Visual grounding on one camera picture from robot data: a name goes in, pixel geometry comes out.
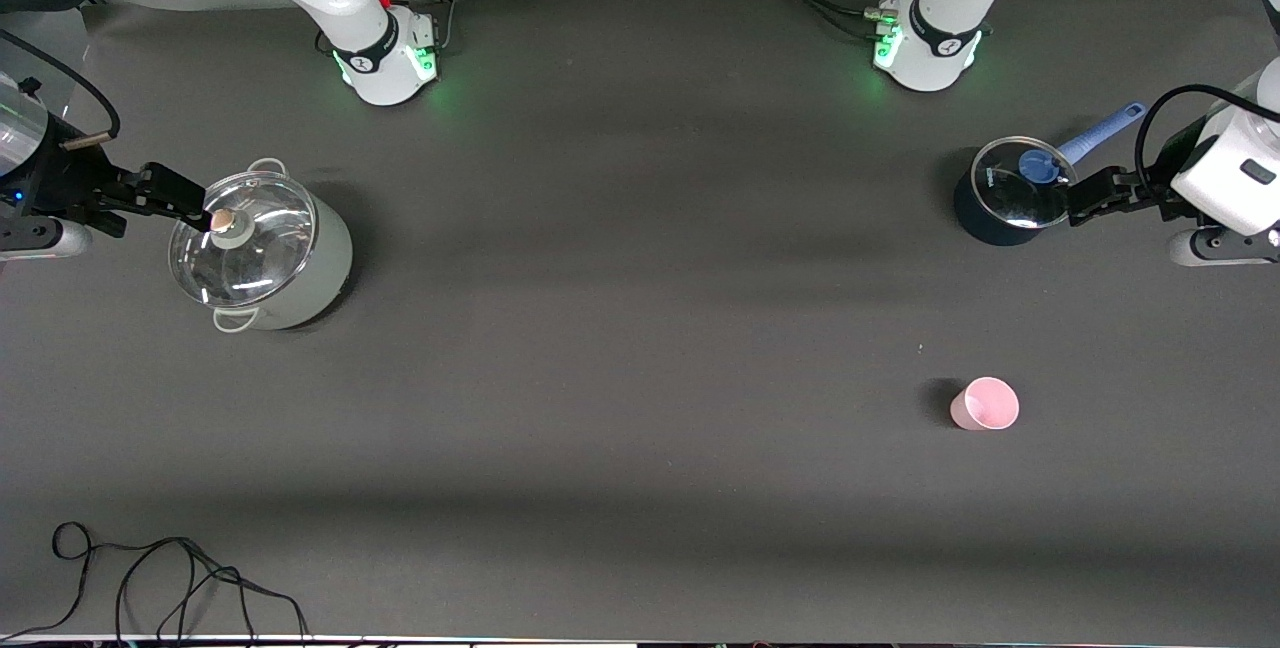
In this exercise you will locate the dark blue saucepan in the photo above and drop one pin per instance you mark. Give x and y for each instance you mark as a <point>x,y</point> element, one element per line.
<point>985,223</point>

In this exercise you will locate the glass lid with blue knob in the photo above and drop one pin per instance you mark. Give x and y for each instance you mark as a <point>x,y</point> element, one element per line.
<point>1015,193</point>

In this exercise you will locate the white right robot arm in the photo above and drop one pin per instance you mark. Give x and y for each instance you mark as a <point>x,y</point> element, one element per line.
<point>370,48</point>

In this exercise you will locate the pink plastic cup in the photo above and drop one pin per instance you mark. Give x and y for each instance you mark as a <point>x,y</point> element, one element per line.
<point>985,405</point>

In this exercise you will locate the dark grey table cloth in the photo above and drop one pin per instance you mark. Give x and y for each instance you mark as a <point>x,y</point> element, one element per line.
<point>640,348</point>

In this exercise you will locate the glass lid with metal knob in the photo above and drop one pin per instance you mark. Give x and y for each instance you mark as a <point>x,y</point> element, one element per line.
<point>250,248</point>

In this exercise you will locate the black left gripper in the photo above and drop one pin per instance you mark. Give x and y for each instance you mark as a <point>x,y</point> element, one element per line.
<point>1157,184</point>

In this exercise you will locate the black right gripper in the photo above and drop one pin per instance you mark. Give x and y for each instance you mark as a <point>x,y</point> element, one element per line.
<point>62,180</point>

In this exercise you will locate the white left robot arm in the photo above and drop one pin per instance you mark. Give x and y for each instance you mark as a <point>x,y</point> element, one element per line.
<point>935,48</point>

